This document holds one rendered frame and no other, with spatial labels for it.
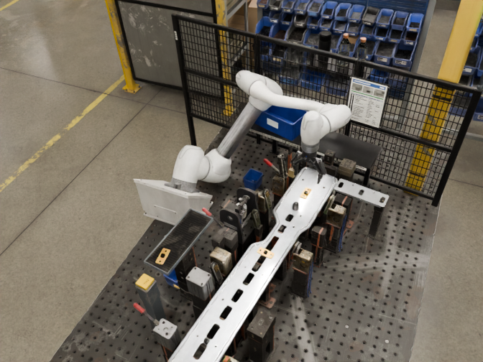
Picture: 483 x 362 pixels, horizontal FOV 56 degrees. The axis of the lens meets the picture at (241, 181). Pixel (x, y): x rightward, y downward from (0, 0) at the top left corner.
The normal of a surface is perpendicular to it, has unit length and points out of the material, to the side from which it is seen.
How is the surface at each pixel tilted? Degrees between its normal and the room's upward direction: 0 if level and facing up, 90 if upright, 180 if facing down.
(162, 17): 89
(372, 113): 90
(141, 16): 89
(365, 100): 90
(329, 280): 0
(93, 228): 0
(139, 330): 0
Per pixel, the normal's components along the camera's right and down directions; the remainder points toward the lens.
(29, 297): -0.04, -0.70
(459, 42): -0.49, 0.67
